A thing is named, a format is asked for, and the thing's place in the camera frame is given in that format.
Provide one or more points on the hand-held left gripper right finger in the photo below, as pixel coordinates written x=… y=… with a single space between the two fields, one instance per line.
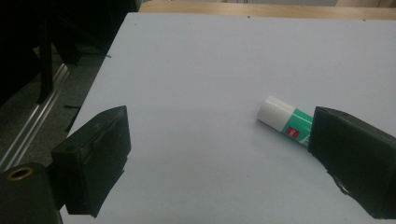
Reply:
x=355 y=158

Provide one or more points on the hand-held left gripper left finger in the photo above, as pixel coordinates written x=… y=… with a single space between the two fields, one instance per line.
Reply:
x=90 y=161

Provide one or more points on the green and white glue stick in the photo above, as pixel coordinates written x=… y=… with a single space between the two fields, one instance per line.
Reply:
x=277 y=112

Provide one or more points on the black metal stand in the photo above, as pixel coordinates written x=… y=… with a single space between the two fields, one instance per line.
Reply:
x=46 y=62

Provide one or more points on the aluminium floor rail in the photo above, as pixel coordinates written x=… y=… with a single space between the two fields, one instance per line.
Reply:
x=34 y=124

